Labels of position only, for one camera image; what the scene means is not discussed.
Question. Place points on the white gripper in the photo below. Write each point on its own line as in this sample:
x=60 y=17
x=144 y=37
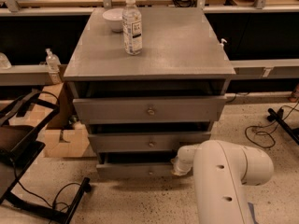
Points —
x=183 y=159

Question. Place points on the grey bottom drawer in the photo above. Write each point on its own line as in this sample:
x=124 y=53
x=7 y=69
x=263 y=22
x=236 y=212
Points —
x=134 y=170

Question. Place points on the grey drawer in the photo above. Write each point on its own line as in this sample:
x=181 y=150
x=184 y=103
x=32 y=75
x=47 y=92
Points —
x=134 y=170
x=133 y=142
x=149 y=109

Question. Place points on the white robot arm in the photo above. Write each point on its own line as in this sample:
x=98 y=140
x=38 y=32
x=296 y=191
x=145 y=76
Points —
x=221 y=170

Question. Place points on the grey top drawer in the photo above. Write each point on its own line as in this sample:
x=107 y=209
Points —
x=149 y=109

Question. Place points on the grey middle drawer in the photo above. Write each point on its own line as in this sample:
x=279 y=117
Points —
x=133 y=142

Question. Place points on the grey drawer cabinet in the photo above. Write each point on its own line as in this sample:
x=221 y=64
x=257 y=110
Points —
x=181 y=56

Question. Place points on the black stand leg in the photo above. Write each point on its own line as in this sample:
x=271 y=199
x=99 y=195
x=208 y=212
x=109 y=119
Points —
x=278 y=117

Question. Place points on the cardboard box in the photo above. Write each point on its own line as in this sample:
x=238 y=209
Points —
x=65 y=136

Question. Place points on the white pump dispenser top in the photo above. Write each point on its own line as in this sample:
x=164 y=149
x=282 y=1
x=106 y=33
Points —
x=223 y=43

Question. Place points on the clear plastic water bottle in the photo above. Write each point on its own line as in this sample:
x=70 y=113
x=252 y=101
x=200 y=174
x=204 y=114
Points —
x=132 y=28

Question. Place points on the white bowl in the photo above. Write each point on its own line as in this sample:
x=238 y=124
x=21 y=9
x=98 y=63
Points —
x=113 y=18

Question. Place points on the clear sanitizer pump bottle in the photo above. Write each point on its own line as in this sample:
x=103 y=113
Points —
x=53 y=63

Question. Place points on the black cart frame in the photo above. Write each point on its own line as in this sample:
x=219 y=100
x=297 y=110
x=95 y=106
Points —
x=18 y=150

